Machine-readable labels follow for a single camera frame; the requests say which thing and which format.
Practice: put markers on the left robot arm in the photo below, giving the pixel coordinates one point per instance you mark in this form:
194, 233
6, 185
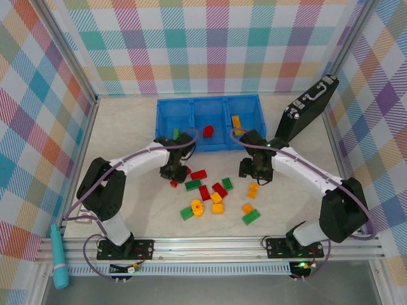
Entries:
105, 190

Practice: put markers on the green square lego brick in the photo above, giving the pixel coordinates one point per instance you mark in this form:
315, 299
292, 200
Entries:
186, 213

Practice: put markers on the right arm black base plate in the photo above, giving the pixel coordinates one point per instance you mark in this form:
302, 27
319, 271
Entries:
276, 248

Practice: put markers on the grey metal sheet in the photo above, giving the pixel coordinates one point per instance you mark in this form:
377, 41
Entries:
206, 292

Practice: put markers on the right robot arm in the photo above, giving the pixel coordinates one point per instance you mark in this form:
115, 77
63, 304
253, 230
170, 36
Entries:
340, 216

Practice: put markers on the teal cylinder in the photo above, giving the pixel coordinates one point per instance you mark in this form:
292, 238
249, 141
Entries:
59, 260

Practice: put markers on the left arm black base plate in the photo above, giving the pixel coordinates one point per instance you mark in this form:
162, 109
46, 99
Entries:
143, 249

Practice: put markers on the yellow lego brick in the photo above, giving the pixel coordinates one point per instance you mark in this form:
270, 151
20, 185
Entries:
247, 208
216, 197
239, 131
253, 190
236, 121
218, 208

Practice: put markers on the black briefcase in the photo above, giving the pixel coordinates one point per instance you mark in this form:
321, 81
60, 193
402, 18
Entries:
305, 111

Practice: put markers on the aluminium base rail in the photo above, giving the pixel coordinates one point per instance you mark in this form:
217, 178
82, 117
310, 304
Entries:
206, 251

